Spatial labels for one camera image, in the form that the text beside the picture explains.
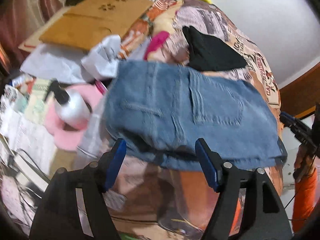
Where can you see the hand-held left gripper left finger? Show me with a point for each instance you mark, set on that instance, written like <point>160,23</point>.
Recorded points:
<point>115,162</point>

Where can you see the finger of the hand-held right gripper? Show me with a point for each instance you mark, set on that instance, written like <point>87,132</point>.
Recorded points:
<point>287,119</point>

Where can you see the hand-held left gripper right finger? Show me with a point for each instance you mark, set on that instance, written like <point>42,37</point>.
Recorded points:
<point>206,162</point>

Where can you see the blue denim pants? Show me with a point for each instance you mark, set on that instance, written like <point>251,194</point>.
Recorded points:
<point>175,105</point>

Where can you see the person's right hand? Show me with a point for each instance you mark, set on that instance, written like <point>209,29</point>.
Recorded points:
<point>300,161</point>

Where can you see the pink plush slipper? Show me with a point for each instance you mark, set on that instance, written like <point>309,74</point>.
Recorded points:
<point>65,135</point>

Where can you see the silver pump bottle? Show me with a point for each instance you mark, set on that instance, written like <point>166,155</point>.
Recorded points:
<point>72,107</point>

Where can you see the printed blanket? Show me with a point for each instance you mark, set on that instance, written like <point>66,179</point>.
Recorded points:
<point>250,55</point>

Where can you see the white paper clutter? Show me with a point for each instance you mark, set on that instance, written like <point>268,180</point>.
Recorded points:
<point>22,120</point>

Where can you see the black cloth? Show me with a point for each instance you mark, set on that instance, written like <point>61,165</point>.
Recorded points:
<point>210,52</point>

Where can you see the white crumpled paper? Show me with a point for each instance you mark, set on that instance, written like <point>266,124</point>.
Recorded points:
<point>103,57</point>

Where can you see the white plastic bag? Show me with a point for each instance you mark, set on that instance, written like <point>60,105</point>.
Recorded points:
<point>52,62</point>

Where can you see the magenta cloth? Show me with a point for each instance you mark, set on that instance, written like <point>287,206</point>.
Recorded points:
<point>156,43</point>

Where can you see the tan cushion mat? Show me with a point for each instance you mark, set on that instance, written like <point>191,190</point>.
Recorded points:
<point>95,22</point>

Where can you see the striped brown curtain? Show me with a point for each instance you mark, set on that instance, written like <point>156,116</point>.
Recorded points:
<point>25,17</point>

